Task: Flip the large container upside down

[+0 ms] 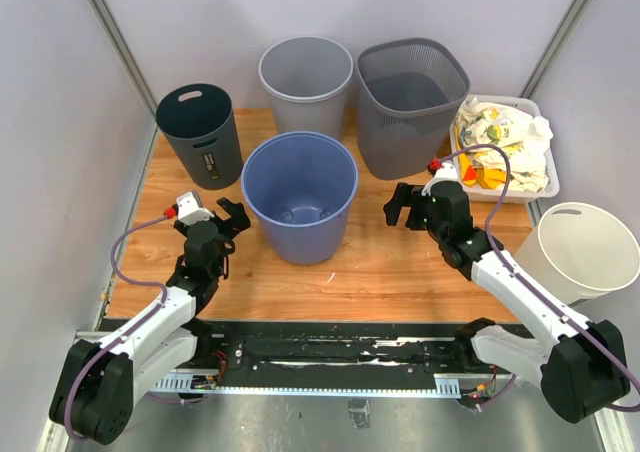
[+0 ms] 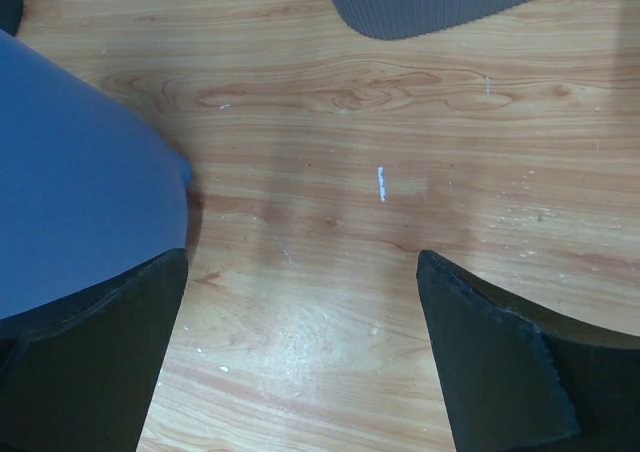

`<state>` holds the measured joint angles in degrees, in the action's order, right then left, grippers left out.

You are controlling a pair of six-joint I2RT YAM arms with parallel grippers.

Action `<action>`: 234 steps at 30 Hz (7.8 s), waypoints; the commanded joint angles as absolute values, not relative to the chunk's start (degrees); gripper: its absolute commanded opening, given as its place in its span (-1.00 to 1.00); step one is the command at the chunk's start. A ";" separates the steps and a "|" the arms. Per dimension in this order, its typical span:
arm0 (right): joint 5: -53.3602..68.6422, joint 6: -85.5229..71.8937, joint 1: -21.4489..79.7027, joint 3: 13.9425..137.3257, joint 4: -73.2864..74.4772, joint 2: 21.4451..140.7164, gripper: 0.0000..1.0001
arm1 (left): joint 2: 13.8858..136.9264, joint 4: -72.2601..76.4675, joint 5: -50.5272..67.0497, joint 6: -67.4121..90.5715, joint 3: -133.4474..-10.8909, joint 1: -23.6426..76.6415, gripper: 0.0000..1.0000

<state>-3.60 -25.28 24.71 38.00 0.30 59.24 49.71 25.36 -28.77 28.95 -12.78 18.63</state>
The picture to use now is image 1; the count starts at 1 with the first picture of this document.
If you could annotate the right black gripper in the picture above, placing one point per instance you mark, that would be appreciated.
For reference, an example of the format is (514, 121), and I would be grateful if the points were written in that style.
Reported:
(404, 195)

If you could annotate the white round bin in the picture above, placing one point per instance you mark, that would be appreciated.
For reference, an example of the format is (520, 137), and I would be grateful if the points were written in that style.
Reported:
(580, 252)

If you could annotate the light grey round bin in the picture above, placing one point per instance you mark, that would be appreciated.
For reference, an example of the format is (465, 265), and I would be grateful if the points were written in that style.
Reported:
(307, 80)

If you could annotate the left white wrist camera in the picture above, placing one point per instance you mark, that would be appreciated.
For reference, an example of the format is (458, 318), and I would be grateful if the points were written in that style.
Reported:
(190, 209)

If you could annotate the blue plastic bucket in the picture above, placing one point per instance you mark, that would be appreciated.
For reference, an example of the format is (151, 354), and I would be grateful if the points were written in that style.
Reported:
(301, 185)

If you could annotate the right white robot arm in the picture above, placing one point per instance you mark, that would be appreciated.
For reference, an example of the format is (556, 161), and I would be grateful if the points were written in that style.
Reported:
(578, 365)

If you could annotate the patterned crumpled cloths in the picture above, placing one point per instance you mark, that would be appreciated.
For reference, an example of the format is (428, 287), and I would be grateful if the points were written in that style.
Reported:
(502, 145)

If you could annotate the grey mesh square bin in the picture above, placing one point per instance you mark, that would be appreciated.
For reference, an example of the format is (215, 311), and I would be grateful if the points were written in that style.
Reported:
(409, 92)

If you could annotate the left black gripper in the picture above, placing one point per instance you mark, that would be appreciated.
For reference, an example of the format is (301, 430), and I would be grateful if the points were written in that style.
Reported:
(238, 221)

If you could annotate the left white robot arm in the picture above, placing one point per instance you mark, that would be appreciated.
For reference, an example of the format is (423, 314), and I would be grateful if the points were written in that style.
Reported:
(102, 381)

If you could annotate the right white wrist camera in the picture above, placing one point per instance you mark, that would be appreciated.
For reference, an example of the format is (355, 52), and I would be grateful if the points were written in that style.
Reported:
(440, 171)

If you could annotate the dark grey cylindrical bin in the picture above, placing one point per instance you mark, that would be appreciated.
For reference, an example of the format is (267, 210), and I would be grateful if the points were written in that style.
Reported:
(198, 122)

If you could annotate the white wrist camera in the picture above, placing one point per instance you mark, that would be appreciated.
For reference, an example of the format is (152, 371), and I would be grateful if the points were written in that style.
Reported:
(440, 171)
(190, 209)

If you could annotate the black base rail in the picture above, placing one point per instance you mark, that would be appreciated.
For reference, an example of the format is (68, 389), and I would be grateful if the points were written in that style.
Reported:
(327, 355)

